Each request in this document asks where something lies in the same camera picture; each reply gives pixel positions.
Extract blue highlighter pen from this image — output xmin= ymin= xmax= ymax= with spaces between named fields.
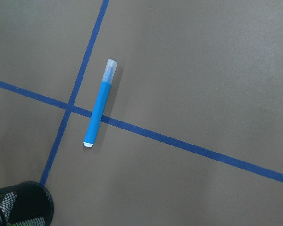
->
xmin=83 ymin=59 xmax=117 ymax=148

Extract brown paper table cover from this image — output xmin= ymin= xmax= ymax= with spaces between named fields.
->
xmin=0 ymin=0 xmax=283 ymax=226

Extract black mesh pen cup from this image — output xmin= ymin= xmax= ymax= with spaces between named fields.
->
xmin=0 ymin=181 xmax=54 ymax=226

